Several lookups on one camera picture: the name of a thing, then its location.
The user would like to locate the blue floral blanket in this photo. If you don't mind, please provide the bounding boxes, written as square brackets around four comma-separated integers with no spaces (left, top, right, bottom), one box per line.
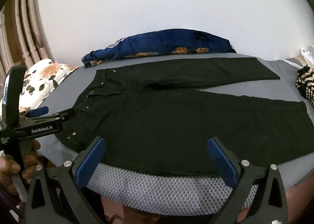
[81,28,236,68]

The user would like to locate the white patterned cloth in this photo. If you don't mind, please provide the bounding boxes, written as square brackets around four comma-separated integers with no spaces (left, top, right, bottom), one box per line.
[300,45,314,69]

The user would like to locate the black pants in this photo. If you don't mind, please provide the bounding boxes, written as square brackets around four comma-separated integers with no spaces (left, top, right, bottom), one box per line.
[56,58,313,176]

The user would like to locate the white floral pillow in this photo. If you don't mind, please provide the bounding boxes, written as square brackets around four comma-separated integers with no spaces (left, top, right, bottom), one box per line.
[19,58,78,112]

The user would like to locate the black white striped cloth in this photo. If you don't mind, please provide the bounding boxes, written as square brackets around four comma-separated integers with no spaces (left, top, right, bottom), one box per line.
[296,65,314,106]

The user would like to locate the beige curtain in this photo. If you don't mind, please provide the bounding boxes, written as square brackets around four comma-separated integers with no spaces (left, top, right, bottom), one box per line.
[0,0,53,75]

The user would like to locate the left hand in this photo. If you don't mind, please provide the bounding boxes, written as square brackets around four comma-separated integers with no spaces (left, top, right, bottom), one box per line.
[1,139,40,195]

